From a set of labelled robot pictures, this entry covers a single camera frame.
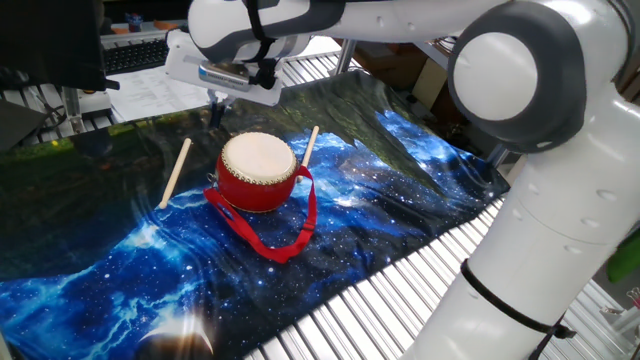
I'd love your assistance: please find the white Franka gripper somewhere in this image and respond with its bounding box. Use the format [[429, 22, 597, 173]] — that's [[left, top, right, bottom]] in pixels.
[[163, 29, 284, 130]]

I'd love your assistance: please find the pale wooden drumstick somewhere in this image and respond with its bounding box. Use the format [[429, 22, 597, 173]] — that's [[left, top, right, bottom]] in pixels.
[[158, 137, 193, 210], [295, 125, 321, 184]]

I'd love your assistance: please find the red drum with white head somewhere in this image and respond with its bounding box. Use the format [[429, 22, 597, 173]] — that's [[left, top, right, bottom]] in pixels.
[[214, 131, 300, 214]]

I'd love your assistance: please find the white printed paper sheet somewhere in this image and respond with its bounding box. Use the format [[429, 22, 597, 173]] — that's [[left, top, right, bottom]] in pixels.
[[107, 67, 211, 124]]

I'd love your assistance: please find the black keyboard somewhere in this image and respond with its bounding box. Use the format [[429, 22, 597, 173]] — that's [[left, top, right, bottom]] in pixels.
[[102, 38, 171, 76]]

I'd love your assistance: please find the brown cardboard box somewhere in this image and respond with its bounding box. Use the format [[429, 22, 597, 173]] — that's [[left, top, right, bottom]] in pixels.
[[352, 39, 426, 91]]

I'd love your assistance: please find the black monitor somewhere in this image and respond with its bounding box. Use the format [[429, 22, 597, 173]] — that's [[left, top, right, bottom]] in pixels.
[[0, 0, 121, 92]]

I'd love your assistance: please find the dark flat panel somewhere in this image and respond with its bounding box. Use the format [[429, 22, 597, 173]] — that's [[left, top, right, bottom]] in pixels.
[[0, 99, 49, 153]]

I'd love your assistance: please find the galaxy print cloth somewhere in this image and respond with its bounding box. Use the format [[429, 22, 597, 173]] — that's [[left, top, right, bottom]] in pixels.
[[0, 69, 511, 360]]

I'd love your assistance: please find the green object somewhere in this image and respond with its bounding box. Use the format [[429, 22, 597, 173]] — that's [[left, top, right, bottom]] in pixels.
[[607, 227, 640, 284]]

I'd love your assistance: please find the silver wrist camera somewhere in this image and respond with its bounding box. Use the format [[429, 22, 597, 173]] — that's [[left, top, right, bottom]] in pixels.
[[198, 62, 251, 93]]

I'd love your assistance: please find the white device with post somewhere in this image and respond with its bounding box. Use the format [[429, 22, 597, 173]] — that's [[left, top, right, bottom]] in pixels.
[[62, 87, 114, 134]]

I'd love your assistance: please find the aluminium frame post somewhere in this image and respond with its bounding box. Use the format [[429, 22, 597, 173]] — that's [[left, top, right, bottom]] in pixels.
[[334, 37, 359, 76]]

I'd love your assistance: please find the red drum strap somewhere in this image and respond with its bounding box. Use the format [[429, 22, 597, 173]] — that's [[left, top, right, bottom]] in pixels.
[[203, 164, 319, 265]]

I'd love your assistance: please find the slanted metal shelf post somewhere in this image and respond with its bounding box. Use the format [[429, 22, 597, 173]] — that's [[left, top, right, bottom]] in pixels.
[[487, 144, 511, 169]]

